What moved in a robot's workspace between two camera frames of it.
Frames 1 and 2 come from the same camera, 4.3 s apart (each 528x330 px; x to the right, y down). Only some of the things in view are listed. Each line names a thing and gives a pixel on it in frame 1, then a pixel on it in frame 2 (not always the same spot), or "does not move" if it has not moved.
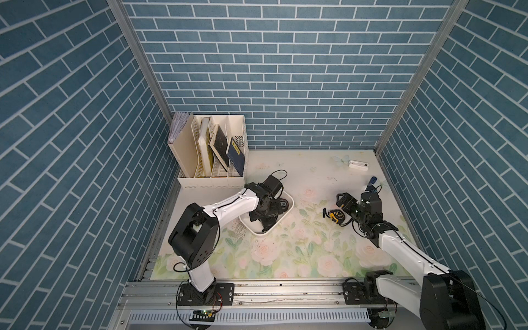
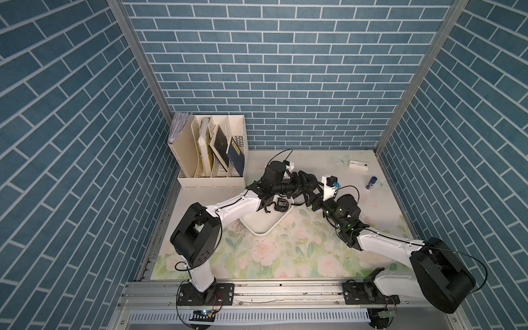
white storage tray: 248,226 does not move
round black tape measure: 284,205 does not move
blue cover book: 236,157 does not move
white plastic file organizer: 222,153 does not move
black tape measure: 268,222 → 306,181
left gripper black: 276,207 → 295,187
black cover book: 218,144 does not move
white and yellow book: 205,142 does not move
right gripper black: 347,196 → 314,198
